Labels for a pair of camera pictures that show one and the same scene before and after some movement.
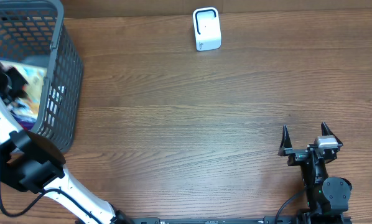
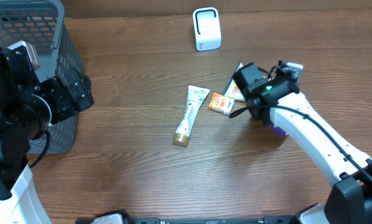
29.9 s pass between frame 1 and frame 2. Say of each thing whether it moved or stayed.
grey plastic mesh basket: stayed
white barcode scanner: stayed
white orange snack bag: moved
